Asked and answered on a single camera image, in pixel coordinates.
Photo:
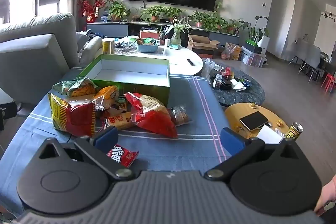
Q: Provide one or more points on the yellow black drink can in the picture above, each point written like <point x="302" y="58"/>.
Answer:
<point x="294" y="132"/>

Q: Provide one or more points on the small teal case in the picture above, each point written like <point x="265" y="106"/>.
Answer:
<point x="174" y="46"/>

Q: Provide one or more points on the white coffee table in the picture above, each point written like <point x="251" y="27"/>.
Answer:
<point x="183" y="56"/>

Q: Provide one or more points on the open cardboard box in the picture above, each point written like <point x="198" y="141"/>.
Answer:
<point x="200" y="47"/>

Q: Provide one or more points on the yellow packet with red print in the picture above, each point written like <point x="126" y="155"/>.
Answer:
<point x="119" y="121"/>

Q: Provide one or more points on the orange cracker packet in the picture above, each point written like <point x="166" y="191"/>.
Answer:
<point x="106" y="95"/>

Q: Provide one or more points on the large red snack bag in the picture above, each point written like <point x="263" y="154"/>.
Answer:
<point x="155" y="119"/>

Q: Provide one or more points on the clear plastic bag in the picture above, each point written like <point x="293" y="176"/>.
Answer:
<point x="210" y="67"/>

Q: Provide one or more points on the green cardboard box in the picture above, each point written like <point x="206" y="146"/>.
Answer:
<point x="147" y="88"/>

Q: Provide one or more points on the grey television cabinet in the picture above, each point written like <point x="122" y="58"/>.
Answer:
<point x="113" y="28"/>

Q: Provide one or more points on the pink box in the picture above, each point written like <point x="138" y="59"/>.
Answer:
<point x="149" y="34"/>

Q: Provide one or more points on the light blue basket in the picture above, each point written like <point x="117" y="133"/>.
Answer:
<point x="147" y="47"/>

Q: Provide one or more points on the grey sofa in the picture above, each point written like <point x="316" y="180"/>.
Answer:
<point x="34" y="61"/>

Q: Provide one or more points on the green and black box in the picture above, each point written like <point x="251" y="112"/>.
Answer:
<point x="253" y="47"/>

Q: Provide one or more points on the grey dining chair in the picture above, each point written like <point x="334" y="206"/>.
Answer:
<point x="313" y="58"/>
<point x="302" y="53"/>

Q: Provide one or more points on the dark clothes pile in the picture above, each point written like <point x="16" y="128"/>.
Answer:
<point x="97" y="35"/>

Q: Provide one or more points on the small green snack packet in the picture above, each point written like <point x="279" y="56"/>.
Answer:
<point x="121" y="102"/>

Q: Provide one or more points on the grey pillow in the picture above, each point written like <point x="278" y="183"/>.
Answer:
<point x="92" y="49"/>

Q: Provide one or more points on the round wooden side table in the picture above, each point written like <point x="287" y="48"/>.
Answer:
<point x="233" y="113"/>

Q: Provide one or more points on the small red snack packet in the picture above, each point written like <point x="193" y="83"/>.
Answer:
<point x="123" y="155"/>

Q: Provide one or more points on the orange shopping bag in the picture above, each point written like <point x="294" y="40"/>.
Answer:
<point x="235" y="52"/>

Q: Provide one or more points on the potted green plant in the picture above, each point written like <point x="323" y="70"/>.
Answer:
<point x="233" y="27"/>
<point x="116" y="10"/>
<point x="153" y="12"/>
<point x="218" y="23"/>
<point x="199" y="19"/>
<point x="172" y="12"/>

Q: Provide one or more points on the red berry branch arrangement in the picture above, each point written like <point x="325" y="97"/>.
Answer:
<point x="90" y="5"/>

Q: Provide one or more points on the clear plastic storage box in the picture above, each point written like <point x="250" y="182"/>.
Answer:
<point x="252" y="60"/>

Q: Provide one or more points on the spider plant in glass vase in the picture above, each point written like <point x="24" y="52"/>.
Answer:
<point x="176" y="35"/>

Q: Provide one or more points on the clear bread packet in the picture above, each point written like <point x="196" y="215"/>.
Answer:
<point x="181" y="116"/>

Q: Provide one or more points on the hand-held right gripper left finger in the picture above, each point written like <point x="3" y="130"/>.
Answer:
<point x="106" y="138"/>

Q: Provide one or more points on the green yellow snack packet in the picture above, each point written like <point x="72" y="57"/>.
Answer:
<point x="76" y="87"/>

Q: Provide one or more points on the white paper sheet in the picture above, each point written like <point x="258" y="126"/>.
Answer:
<point x="269" y="134"/>

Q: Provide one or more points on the small white bottle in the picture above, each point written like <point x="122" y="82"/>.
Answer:
<point x="167" y="43"/>

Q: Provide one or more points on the dark round low table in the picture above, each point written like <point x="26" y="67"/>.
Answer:
<point x="249" y="96"/>

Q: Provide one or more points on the dark tablet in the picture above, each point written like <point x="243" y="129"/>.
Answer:
<point x="254" y="120"/>

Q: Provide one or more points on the red yellow snack packet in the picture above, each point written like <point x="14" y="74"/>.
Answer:
<point x="73" y="116"/>

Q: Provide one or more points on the black marker pen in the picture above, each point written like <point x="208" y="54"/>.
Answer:
<point x="190" y="61"/>

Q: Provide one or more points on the glass jar with white lid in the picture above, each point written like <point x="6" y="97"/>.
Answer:
<point x="217" y="81"/>

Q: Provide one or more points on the red snack box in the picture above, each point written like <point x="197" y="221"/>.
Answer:
<point x="227" y="72"/>

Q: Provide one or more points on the red stool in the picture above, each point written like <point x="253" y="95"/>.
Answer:
<point x="329" y="82"/>

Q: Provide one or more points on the white crumpled packet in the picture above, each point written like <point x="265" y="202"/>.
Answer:
<point x="239" y="86"/>

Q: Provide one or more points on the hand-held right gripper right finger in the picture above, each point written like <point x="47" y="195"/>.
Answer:
<point x="232" y="141"/>

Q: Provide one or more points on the yellow tin can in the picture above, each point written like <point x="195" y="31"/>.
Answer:
<point x="108" y="46"/>

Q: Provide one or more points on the leafy plant in white pot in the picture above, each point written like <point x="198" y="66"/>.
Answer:
<point x="263" y="41"/>

